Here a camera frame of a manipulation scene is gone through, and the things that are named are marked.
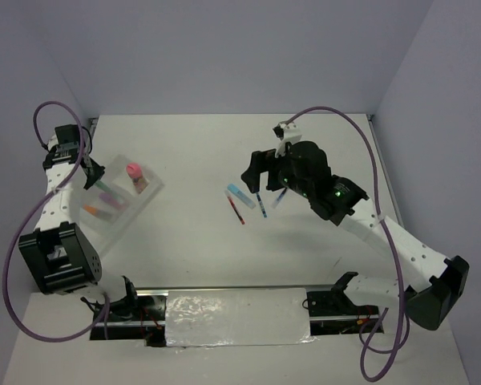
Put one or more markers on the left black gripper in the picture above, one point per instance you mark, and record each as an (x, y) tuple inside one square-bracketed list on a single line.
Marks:
[(97, 173)]

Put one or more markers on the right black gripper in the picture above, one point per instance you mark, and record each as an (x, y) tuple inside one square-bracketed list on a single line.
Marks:
[(261, 161)]

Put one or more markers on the purple cap highlighter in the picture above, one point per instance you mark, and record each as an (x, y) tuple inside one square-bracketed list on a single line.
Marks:
[(116, 202)]

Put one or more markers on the blue cap highlighter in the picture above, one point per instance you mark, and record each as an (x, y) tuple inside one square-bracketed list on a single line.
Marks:
[(241, 196)]

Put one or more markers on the pink cap glue stick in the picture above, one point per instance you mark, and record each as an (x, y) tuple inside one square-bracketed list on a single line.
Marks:
[(136, 175)]

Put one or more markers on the orange cap highlighter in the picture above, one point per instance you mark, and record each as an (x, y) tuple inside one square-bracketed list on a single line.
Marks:
[(98, 213)]

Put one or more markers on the red gel pen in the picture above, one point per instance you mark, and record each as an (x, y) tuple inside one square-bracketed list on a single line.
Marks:
[(234, 207)]

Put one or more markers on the green cap highlighter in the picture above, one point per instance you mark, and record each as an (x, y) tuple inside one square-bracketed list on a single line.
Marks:
[(99, 184)]

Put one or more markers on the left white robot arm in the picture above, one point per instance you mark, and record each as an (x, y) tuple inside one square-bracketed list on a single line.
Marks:
[(59, 255)]

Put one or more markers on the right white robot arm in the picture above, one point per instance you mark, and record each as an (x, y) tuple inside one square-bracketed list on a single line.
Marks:
[(430, 284)]

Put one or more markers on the clear plastic organizer tray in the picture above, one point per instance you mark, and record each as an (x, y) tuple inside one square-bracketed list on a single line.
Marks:
[(110, 212)]

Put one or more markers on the dark blue gel pen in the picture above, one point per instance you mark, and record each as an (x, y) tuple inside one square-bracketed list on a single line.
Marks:
[(279, 198)]

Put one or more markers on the teal gel pen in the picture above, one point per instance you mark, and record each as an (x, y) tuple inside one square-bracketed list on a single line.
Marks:
[(261, 205)]

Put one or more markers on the silver foil covered panel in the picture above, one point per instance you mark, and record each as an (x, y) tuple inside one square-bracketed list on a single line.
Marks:
[(231, 318)]

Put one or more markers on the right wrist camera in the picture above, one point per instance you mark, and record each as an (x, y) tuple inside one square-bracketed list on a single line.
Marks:
[(287, 133)]

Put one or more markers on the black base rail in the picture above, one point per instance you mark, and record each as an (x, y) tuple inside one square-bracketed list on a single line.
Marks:
[(329, 314)]

